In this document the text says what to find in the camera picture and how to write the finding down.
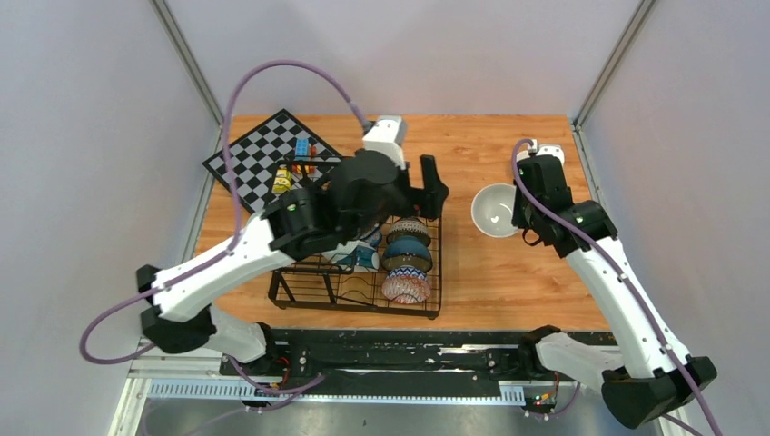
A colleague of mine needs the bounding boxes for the white green striped bowl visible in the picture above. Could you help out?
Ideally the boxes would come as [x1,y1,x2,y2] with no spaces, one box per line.
[470,183,519,238]

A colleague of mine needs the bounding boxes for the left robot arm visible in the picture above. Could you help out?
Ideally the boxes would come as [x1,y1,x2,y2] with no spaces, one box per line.
[137,150,449,375]

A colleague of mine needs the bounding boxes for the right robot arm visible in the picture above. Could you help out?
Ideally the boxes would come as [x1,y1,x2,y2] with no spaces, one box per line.
[512,152,717,429]

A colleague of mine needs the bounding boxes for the brown patterned bowl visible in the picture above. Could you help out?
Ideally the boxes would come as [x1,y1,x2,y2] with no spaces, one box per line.
[386,217,431,247]

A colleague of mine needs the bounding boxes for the dark blue bowl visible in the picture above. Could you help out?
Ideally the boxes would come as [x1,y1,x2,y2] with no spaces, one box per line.
[380,235,433,273]

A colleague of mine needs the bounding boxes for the blue floral white bowl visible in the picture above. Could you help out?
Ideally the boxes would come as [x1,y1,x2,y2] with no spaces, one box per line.
[360,226,382,249]

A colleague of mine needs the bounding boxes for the teal glazed bowl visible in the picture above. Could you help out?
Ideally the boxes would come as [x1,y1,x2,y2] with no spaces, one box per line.
[321,241,380,273]

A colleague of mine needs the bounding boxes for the blue toy block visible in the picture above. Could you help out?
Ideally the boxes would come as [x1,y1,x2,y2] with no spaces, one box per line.
[292,138,316,175]

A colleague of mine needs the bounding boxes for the yellow toy block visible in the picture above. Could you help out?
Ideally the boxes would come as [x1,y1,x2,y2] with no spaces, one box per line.
[271,168,292,195]

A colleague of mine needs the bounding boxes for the checkered board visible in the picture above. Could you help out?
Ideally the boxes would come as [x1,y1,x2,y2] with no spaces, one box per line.
[202,109,342,213]

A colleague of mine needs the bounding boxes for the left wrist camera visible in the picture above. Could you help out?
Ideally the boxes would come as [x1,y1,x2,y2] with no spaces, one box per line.
[362,115,408,170]

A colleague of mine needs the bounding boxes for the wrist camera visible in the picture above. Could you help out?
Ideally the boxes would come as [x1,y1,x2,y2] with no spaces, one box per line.
[362,115,408,170]
[516,143,566,166]

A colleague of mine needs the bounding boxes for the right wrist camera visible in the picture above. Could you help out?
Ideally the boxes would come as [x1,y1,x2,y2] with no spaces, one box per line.
[516,143,566,166]

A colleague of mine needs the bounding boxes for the black wire dish rack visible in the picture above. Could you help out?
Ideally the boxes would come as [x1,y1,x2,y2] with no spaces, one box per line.
[268,151,449,319]

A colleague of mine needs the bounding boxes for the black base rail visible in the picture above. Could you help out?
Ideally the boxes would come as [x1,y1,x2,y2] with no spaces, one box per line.
[126,327,675,405]

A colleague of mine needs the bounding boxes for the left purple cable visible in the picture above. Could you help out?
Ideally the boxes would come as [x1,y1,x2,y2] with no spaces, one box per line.
[79,58,374,411]

